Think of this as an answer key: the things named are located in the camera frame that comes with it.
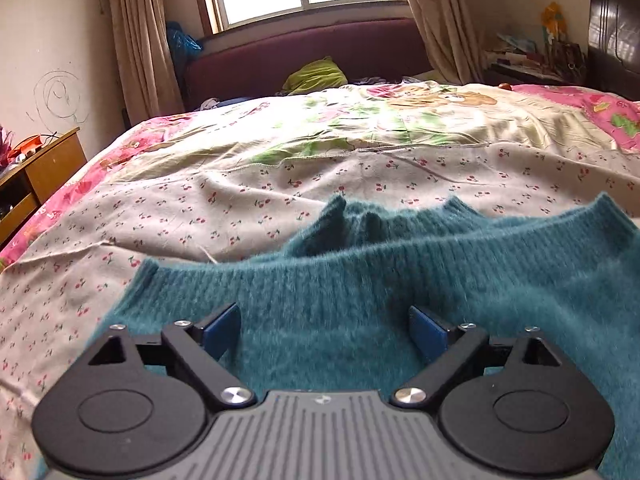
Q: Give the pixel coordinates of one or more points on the pink cartoon print pillow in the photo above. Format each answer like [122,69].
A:
[600,110]

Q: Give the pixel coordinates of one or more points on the maroon padded sofa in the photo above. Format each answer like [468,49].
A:
[310,45]

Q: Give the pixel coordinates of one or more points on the cherry print bedsheet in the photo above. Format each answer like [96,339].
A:
[150,210]

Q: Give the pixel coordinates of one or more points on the pile of dark clothes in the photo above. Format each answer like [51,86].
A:
[372,80]

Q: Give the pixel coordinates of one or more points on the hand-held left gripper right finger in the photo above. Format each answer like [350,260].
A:
[427,332]

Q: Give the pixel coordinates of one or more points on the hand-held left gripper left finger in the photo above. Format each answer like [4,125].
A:
[222,332]

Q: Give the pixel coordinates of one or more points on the yellow toy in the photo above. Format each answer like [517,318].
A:
[554,22]

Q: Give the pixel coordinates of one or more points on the dark wooden headboard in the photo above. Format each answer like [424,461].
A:
[615,35]

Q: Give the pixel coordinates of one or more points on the pile of books and papers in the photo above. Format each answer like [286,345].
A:
[515,55]

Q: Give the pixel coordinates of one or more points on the beige curtain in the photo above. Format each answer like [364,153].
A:
[440,15]
[140,40]

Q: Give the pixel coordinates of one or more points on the wooden side cabinet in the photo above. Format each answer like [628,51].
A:
[47,175]

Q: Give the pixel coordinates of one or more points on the cartoon bear print quilt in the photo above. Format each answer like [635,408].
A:
[400,120]

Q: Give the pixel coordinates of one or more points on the green cloth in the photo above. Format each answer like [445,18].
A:
[315,77]

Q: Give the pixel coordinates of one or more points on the brown handbag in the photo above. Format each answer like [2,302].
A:
[567,62]

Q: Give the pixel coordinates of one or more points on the blue plastic bag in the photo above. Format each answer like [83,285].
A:
[181,42]

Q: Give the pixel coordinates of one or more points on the white cloth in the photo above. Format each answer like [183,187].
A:
[210,104]

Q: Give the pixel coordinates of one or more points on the teal knit sweater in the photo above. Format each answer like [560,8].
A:
[350,280]

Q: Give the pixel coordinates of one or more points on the orange red item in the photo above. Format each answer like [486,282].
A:
[27,146]

